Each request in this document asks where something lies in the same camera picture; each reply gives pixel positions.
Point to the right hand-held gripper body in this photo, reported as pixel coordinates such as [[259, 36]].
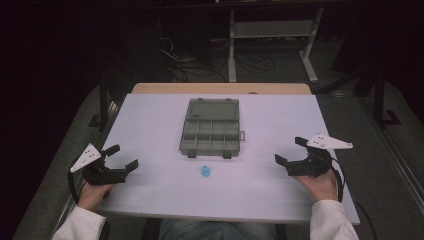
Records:
[[311, 165]]

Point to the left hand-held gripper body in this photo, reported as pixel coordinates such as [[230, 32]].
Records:
[[100, 176]]

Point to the person's left hand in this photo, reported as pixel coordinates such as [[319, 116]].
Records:
[[93, 196]]

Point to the person's right hand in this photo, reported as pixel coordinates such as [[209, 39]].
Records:
[[320, 188]]

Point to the black metal stand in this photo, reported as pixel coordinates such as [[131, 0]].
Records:
[[104, 103], [380, 100]]

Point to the small blue plastic part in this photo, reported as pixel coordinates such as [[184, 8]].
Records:
[[206, 171]]

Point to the grey plastic organizer box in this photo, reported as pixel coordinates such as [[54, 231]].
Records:
[[210, 133]]

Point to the white metal desk frame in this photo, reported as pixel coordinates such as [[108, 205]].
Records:
[[273, 30]]

